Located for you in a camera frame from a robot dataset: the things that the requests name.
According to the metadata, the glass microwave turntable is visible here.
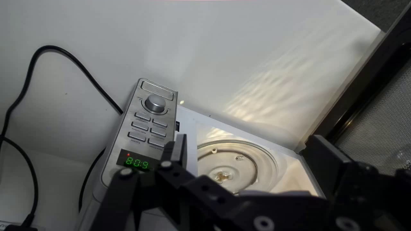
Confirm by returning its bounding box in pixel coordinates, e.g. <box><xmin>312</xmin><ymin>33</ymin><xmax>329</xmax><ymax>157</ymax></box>
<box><xmin>198</xmin><ymin>140</ymin><xmax>280</xmax><ymax>194</ymax></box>

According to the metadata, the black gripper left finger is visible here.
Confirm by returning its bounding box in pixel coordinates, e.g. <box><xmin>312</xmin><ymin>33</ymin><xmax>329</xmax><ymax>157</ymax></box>
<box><xmin>158</xmin><ymin>133</ymin><xmax>188</xmax><ymax>178</ymax></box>

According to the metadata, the black microwave door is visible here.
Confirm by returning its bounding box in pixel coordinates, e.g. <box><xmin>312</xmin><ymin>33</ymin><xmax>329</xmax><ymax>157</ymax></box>
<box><xmin>316</xmin><ymin>3</ymin><xmax>411</xmax><ymax>175</ymax></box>

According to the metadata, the black power cable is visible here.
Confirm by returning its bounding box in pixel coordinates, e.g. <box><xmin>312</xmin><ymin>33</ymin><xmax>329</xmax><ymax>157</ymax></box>
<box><xmin>0</xmin><ymin>44</ymin><xmax>126</xmax><ymax>231</ymax></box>

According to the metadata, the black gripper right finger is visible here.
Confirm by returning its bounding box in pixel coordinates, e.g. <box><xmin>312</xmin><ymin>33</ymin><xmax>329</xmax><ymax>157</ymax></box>
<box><xmin>301</xmin><ymin>135</ymin><xmax>378</xmax><ymax>199</ymax></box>

